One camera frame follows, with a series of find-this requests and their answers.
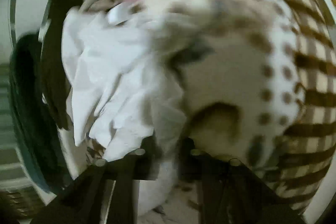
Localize dark green garment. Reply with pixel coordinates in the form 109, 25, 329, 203
9, 34, 72, 194

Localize cream brown-spotted garment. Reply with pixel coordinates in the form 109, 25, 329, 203
131, 0, 306, 217

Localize brown checked cloth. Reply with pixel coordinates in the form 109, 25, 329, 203
252, 0, 336, 214

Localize white crumpled cloth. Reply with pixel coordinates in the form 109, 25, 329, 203
62, 7, 154, 161

